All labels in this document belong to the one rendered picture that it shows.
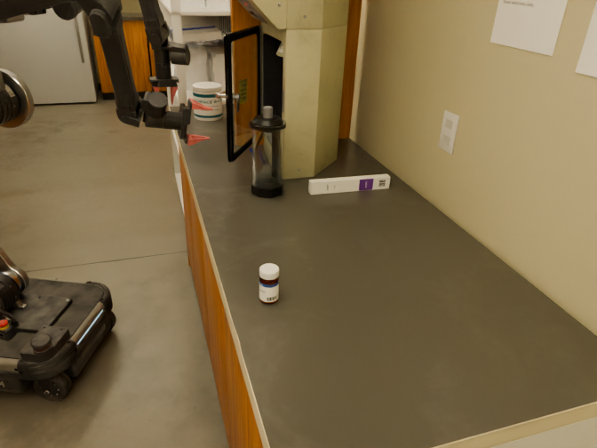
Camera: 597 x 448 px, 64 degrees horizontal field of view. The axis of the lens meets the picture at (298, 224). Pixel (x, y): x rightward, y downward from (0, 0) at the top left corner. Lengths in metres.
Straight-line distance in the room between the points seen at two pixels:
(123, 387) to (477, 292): 1.55
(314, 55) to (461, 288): 0.81
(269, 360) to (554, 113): 0.80
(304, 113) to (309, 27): 0.25
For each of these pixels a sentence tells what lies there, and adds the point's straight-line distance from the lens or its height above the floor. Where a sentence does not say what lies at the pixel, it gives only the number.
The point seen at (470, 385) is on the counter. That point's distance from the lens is 0.93.
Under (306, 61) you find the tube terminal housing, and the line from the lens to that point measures 1.52.
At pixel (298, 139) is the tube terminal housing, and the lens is 1.57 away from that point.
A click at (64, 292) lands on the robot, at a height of 0.24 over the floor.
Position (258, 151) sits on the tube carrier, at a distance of 1.43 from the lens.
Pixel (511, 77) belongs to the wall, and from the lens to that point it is 1.30.
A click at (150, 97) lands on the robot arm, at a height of 1.22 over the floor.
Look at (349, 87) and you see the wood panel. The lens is 2.00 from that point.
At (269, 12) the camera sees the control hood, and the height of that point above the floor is 1.45.
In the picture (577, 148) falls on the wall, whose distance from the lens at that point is 1.16.
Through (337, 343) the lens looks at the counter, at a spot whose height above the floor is 0.94.
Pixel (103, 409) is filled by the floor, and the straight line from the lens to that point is 2.17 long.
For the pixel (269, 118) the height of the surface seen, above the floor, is 1.18.
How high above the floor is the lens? 1.57
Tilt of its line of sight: 28 degrees down
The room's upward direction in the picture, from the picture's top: 2 degrees clockwise
